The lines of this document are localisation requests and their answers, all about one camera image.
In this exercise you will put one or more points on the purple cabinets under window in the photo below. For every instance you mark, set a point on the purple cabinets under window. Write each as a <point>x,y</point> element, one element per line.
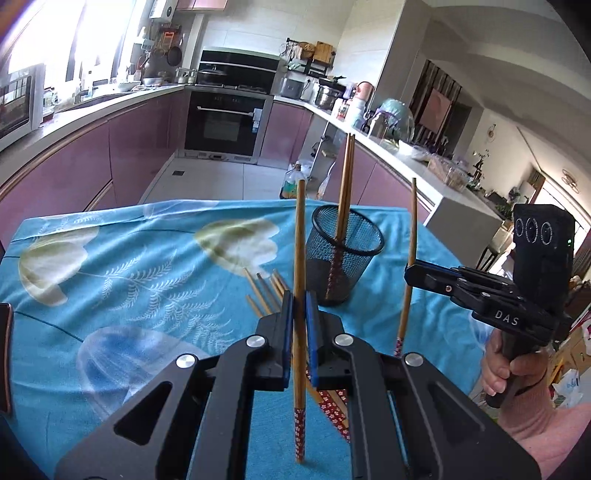
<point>92,152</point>

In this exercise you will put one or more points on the green mesh food cover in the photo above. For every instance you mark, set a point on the green mesh food cover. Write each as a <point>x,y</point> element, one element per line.
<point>392,120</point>

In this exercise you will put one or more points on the yellow oil bottle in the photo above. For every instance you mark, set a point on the yellow oil bottle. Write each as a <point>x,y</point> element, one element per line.
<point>293,184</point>

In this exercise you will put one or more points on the black stove unit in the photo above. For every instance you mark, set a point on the black stove unit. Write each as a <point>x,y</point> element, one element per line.
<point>240,69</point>

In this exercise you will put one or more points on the black hanging pan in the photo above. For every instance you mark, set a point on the black hanging pan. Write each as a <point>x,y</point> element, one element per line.
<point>174,55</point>

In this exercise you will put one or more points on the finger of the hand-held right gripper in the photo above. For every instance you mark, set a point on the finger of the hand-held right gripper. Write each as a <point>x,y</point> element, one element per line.
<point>438,284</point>
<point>443,267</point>

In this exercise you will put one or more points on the red-tipped wooden chopstick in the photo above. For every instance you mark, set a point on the red-tipped wooden chopstick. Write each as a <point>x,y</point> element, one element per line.
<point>349,184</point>
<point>412,221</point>
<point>343,184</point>
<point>300,230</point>

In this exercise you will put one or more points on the person's right forearm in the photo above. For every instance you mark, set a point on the person's right forearm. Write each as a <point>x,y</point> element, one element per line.
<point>545,438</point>

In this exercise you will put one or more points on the dark wooden partition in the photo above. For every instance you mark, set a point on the dark wooden partition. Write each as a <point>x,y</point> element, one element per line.
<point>438,101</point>

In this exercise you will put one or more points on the kitchen window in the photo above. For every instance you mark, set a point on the kitchen window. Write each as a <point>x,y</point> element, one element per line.
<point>92,37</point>

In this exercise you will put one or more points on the silver cooking pot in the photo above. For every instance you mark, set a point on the silver cooking pot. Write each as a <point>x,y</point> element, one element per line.
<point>328,96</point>

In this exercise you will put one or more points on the clear food containers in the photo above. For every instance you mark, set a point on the clear food containers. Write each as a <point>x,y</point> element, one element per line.
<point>448,173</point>

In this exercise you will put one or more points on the pink kettle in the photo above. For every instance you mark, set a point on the pink kettle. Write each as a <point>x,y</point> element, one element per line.
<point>364,92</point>

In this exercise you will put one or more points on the black dish rack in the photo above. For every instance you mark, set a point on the black dish rack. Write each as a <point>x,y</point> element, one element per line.
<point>314,57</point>

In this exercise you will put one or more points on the blue floral tablecloth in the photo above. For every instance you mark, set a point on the blue floral tablecloth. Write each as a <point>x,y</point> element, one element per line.
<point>138,277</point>

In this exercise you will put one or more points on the black built-in oven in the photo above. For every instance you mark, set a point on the black built-in oven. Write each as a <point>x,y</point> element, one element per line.
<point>221,124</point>

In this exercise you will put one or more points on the bunch of bamboo chopsticks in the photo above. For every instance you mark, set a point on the bunch of bamboo chopsticks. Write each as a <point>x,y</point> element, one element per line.
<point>278,284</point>

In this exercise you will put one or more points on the brown-edged flat board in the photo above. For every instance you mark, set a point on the brown-edged flat board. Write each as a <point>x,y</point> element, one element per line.
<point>5,360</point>

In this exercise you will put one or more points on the person's right hand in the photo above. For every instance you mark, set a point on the person's right hand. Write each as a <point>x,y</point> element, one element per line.
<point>494,378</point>

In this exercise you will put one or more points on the silver microwave oven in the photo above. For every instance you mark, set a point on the silver microwave oven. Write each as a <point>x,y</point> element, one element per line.
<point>18,101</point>

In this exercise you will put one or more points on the silver countertop appliance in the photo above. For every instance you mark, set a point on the silver countertop appliance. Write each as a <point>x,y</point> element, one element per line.
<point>293,87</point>

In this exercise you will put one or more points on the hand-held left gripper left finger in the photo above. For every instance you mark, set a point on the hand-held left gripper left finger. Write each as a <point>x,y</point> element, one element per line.
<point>287,332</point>

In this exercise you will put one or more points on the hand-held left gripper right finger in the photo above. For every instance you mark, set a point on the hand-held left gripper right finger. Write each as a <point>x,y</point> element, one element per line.
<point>311,341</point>

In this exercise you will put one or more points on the black mesh cup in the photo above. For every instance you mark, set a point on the black mesh cup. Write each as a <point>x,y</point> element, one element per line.
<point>364,272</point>

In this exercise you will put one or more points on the purple cabinets beside oven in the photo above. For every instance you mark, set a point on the purple cabinets beside oven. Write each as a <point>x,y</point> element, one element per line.
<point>286,134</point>

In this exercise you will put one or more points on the white water heater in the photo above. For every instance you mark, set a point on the white water heater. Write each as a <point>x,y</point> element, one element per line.
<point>164,8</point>

